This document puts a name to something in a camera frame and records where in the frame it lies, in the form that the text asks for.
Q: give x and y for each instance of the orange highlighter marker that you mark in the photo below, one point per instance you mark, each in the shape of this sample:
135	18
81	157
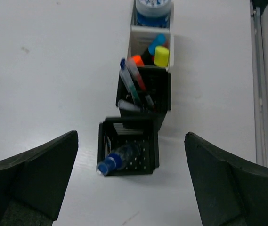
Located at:
138	60

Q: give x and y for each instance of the red gel pen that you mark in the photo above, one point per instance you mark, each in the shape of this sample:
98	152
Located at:
131	65

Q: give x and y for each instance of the blue cleaning gel jar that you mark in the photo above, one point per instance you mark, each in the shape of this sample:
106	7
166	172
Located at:
153	13

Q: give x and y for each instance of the far white mesh container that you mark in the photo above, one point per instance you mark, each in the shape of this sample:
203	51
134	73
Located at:
133	19

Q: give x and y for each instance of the far black mesh container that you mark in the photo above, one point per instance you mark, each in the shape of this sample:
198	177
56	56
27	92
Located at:
158	86

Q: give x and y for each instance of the black mesh container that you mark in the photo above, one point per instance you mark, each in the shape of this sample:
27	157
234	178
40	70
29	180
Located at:
114	132
158	86

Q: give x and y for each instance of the white mesh container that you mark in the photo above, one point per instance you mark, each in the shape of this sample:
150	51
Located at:
133	19
141	37

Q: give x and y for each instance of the green gel pen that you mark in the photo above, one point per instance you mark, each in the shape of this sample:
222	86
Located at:
131	88

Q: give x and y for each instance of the aluminium table edge rail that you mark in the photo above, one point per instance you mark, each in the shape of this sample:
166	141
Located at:
259	82

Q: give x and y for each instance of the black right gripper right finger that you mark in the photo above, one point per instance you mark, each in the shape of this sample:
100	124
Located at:
230	191

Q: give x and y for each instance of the yellow highlighter marker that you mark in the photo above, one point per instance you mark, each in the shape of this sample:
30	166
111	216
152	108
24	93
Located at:
161	57

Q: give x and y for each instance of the purple gel pen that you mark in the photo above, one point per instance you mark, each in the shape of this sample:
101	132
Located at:
124	105

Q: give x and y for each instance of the blue ballpoint pen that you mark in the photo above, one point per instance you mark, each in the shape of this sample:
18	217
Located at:
124	71

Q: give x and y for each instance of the near black mesh container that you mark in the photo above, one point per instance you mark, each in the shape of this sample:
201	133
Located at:
114	132

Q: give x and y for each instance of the blue highlighter marker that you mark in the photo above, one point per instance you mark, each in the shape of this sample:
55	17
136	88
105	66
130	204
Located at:
160	40

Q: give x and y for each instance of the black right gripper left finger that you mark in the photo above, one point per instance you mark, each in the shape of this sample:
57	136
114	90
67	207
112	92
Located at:
33	183

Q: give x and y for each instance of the near white mesh container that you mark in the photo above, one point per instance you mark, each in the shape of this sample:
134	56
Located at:
141	37

